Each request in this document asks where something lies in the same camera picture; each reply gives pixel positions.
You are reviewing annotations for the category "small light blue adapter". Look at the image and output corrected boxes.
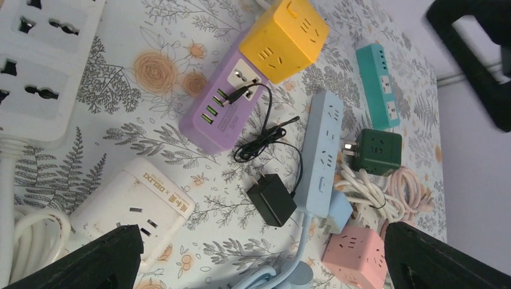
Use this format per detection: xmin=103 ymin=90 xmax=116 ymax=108
xmin=319 ymin=190 xmax=353 ymax=235

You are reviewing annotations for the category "pink coiled cable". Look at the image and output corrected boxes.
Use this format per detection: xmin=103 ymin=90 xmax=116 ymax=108
xmin=381 ymin=166 xmax=436 ymax=240

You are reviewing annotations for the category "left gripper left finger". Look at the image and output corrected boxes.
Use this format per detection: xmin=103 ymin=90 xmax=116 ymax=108
xmin=7 ymin=225 xmax=143 ymax=288

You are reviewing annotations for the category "pink cube power socket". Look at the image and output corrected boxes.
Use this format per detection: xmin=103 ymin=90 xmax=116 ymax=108
xmin=322 ymin=225 xmax=388 ymax=288

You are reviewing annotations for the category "white square socket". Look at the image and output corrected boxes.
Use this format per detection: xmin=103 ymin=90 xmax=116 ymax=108
xmin=70 ymin=158 xmax=196 ymax=273

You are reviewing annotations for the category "white power strip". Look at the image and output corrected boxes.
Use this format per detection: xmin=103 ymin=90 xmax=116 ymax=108
xmin=1 ymin=1 xmax=105 ymax=287

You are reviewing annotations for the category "white coiled cable front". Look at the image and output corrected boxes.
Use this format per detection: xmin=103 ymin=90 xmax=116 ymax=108
xmin=8 ymin=205 xmax=73 ymax=286

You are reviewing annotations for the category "floral table cloth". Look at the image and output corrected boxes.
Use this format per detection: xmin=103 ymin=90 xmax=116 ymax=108
xmin=0 ymin=0 xmax=447 ymax=289

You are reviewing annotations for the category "purple usb power strip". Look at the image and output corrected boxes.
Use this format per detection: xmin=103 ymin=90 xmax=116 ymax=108
xmin=178 ymin=31 xmax=268 ymax=154

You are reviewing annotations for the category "light blue power strip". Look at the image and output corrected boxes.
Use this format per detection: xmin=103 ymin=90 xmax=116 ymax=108
xmin=295 ymin=90 xmax=344 ymax=217

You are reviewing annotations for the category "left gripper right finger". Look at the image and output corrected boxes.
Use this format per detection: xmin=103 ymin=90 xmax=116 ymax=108
xmin=384 ymin=222 xmax=510 ymax=288

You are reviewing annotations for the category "yellow cube power socket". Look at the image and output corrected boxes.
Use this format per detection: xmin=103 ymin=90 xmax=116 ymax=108
xmin=239 ymin=0 xmax=329 ymax=84

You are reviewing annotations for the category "black charger with cable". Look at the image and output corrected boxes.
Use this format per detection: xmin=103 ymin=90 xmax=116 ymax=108
xmin=220 ymin=79 xmax=305 ymax=228

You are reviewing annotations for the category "white cable bundle centre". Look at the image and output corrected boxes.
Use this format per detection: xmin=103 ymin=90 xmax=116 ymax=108
xmin=334 ymin=163 xmax=408 ymax=224

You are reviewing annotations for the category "teal power strip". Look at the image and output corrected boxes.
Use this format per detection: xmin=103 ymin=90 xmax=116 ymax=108
xmin=356 ymin=43 xmax=400 ymax=130

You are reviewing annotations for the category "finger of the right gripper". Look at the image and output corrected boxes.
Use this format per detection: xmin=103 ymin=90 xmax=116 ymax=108
xmin=425 ymin=1 xmax=510 ymax=132

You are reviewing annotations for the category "dark green cube socket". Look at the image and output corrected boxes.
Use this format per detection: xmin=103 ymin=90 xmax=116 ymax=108
xmin=342 ymin=128 xmax=403 ymax=176

